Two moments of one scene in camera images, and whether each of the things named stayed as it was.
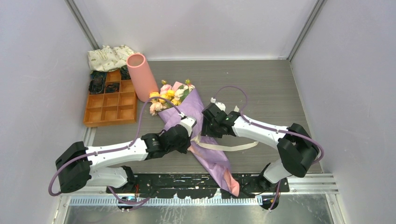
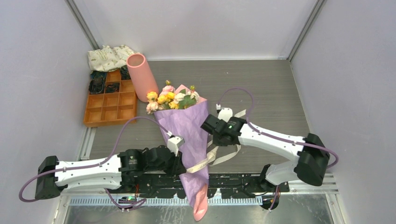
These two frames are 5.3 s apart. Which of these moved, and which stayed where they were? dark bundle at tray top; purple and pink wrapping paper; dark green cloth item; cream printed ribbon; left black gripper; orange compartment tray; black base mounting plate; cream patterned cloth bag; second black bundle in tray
Moved: cream printed ribbon; left black gripper; purple and pink wrapping paper
Stayed: black base mounting plate; dark bundle at tray top; dark green cloth item; cream patterned cloth bag; orange compartment tray; second black bundle in tray
